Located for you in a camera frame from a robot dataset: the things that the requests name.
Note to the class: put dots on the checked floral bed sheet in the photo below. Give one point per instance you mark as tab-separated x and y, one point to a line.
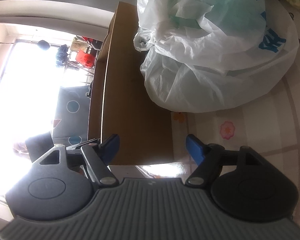
269	124

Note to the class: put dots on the brown cardboard box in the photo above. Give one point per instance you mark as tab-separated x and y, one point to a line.
119	102

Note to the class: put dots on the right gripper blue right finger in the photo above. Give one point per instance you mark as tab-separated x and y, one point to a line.
196	149

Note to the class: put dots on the wheelchair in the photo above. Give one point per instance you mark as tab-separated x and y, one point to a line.
94	44

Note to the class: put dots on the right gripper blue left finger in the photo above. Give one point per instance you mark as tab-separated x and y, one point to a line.
109	148

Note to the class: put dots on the grey circle-pattern fabric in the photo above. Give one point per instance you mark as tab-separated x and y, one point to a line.
71	118

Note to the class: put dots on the red plastic bag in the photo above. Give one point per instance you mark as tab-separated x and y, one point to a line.
85	59

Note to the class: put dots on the white plastic bag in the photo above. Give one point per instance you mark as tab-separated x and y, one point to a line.
210	55

